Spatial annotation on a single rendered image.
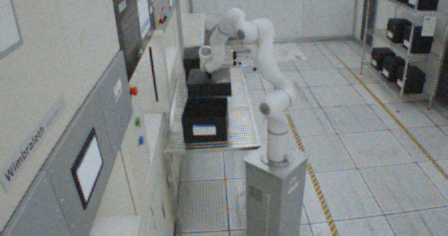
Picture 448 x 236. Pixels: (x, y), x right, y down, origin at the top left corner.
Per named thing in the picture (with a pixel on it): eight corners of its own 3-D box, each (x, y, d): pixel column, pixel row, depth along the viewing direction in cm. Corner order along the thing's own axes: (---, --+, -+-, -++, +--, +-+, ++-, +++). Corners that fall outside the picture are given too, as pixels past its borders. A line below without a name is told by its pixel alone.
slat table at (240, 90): (260, 231, 250) (261, 145, 214) (178, 236, 249) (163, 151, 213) (244, 137, 365) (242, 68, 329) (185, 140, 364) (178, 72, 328)
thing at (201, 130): (183, 142, 221) (180, 118, 213) (189, 120, 246) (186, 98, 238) (227, 141, 220) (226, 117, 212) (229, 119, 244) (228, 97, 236)
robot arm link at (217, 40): (241, 43, 194) (218, 73, 217) (227, 21, 198) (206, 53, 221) (228, 45, 188) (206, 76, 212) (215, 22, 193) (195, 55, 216)
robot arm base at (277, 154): (299, 155, 203) (301, 128, 195) (281, 171, 191) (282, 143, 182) (273, 144, 215) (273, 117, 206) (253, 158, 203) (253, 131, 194)
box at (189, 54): (219, 85, 297) (217, 56, 285) (185, 87, 296) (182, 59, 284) (217, 72, 322) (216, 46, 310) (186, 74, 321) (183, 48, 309)
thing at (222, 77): (232, 96, 231) (231, 78, 225) (187, 99, 231) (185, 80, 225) (230, 79, 257) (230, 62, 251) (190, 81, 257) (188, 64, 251)
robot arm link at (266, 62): (268, 115, 188) (286, 104, 198) (285, 114, 179) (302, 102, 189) (238, 25, 180) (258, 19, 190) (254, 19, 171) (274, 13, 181)
